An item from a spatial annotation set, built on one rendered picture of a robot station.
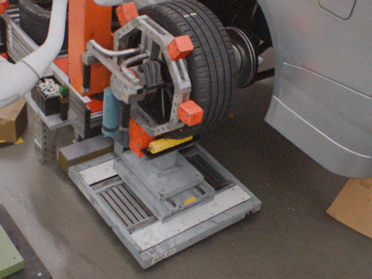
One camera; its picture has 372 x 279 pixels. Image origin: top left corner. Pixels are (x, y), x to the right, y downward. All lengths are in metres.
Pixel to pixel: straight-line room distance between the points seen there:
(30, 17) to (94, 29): 1.18
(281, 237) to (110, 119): 1.18
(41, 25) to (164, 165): 1.43
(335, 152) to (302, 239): 0.90
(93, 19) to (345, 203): 1.87
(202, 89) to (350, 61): 0.63
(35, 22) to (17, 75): 1.84
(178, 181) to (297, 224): 0.77
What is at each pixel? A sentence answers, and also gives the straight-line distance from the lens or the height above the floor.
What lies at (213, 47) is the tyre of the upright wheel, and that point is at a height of 1.09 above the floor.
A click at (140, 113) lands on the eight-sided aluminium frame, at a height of 0.60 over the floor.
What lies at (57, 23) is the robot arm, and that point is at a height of 1.22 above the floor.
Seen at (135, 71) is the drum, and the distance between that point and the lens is 2.50.
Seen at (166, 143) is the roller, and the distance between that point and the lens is 2.72.
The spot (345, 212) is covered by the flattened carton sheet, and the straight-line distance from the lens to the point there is 3.44.
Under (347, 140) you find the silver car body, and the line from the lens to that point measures 2.35.
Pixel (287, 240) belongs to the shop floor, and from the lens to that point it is 3.15.
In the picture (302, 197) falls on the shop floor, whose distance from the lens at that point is 3.43.
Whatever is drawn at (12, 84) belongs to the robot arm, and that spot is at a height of 1.08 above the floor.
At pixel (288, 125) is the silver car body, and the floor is 0.82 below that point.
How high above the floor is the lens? 2.24
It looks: 39 degrees down
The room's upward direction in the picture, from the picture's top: 11 degrees clockwise
